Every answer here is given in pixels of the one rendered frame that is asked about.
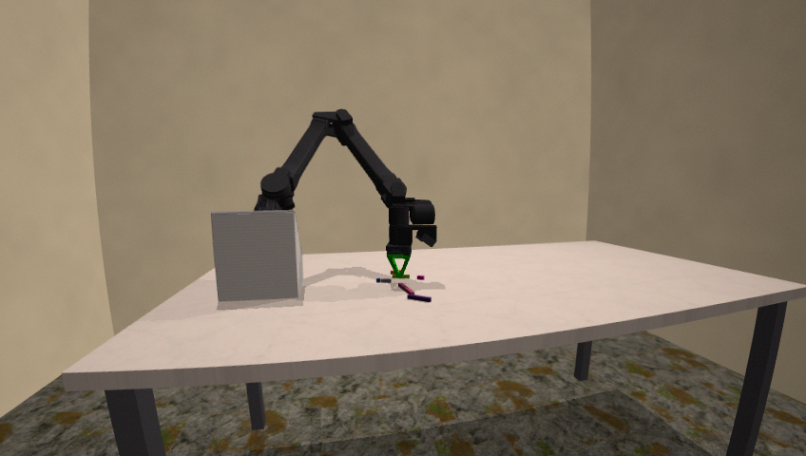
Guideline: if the pink rod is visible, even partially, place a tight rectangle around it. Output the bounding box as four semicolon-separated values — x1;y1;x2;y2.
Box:
398;283;414;295

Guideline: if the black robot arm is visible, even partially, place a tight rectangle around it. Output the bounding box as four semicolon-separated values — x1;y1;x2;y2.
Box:
254;109;437;247

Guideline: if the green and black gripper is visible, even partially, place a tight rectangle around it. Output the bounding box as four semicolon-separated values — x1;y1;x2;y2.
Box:
386;224;412;278

